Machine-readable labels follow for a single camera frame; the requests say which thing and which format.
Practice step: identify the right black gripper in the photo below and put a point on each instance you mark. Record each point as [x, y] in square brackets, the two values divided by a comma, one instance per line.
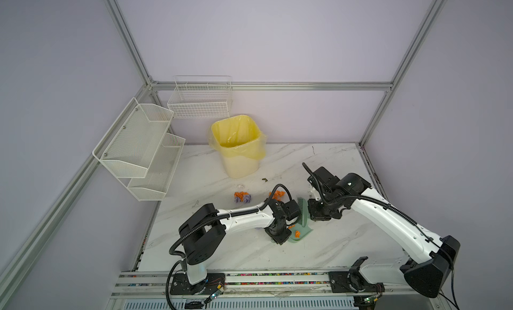
[314, 215]

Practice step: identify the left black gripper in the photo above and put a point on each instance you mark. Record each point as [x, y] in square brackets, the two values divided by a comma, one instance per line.
[281, 239]

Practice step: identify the green hand brush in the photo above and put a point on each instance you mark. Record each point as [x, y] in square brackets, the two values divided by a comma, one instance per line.
[304, 212]

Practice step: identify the green plastic dustpan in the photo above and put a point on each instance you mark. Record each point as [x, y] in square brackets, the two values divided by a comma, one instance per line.
[304, 232]

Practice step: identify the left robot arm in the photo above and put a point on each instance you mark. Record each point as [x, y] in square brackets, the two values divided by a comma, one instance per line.
[201, 234]

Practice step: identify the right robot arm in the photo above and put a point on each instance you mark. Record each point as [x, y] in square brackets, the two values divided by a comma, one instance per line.
[428, 259]

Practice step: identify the orange scraps centre pile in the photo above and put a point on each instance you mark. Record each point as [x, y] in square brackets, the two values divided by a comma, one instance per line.
[278, 195]

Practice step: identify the orange scraps lower right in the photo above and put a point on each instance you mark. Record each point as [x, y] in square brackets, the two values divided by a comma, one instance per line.
[295, 232]

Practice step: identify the orange purple scraps left-centre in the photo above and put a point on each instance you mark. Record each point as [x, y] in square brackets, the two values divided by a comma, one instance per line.
[242, 197]

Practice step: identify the yellow lined trash bin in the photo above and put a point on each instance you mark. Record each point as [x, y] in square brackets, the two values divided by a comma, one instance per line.
[240, 143]

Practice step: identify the lower white mesh shelf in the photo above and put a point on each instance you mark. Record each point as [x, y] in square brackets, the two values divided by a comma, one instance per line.
[155, 185]

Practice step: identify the white mesh shelf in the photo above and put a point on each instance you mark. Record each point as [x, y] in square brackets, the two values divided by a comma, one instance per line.
[129, 147]
[155, 185]

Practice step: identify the upper white mesh shelf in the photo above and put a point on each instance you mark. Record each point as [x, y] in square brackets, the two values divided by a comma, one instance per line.
[129, 147]

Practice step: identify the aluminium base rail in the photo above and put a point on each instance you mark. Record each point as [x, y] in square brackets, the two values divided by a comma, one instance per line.
[275, 289]

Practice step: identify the white wire basket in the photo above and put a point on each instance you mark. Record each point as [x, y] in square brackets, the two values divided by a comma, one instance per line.
[196, 97]

